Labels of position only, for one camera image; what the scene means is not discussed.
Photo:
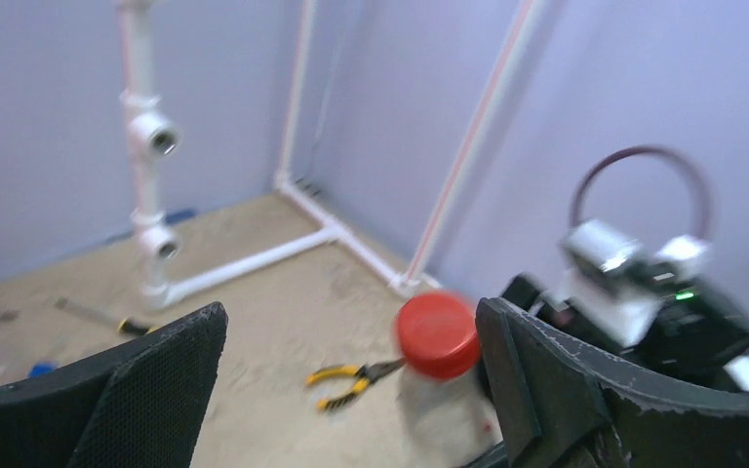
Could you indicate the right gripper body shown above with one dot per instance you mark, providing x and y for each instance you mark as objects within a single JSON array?
[{"x": 613, "y": 323}]

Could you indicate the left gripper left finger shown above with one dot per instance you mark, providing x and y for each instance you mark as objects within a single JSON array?
[{"x": 139, "y": 404}]

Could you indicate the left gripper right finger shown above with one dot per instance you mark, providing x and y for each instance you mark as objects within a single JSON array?
[{"x": 561, "y": 402}]

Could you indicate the red gold label bottle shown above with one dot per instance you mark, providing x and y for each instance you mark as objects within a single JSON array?
[{"x": 446, "y": 418}]

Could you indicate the black yellow short screwdriver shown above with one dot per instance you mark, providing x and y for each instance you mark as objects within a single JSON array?
[{"x": 126, "y": 326}]

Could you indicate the white PVC pipe frame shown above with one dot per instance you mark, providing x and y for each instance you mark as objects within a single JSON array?
[{"x": 151, "y": 136}]

